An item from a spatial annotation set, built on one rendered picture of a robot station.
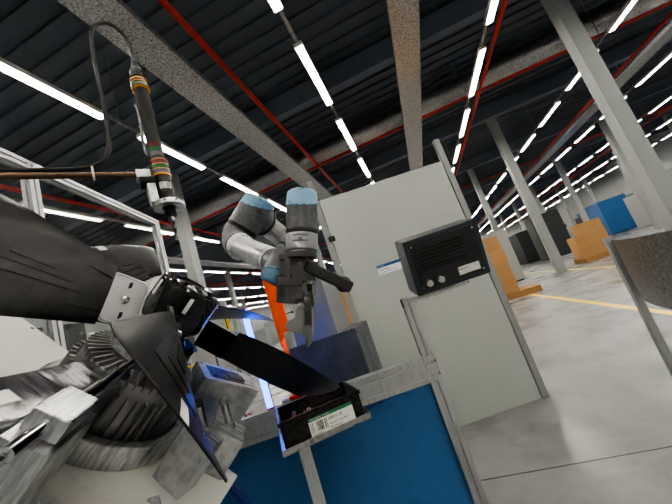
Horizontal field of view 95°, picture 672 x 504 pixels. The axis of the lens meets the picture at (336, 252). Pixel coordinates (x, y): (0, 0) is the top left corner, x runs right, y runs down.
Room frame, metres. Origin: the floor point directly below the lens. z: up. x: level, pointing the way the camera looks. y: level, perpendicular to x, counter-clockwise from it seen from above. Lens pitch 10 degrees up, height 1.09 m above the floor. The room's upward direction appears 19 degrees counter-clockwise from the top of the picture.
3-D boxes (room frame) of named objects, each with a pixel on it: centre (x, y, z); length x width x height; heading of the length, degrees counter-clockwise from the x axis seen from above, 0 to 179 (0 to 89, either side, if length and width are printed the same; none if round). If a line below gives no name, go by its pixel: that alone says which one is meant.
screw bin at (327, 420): (0.90, 0.18, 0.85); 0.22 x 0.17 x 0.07; 107
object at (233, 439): (0.67, 0.35, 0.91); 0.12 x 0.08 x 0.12; 92
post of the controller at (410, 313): (1.08, -0.17, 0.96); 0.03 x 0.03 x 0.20; 2
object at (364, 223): (2.53, -0.55, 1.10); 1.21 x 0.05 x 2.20; 92
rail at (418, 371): (1.06, 0.26, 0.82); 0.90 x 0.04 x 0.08; 92
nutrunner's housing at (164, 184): (0.70, 0.35, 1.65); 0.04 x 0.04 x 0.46
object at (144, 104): (0.70, 0.35, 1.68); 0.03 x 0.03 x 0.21
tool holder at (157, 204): (0.70, 0.36, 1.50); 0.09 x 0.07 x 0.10; 127
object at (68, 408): (0.36, 0.35, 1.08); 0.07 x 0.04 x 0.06; 12
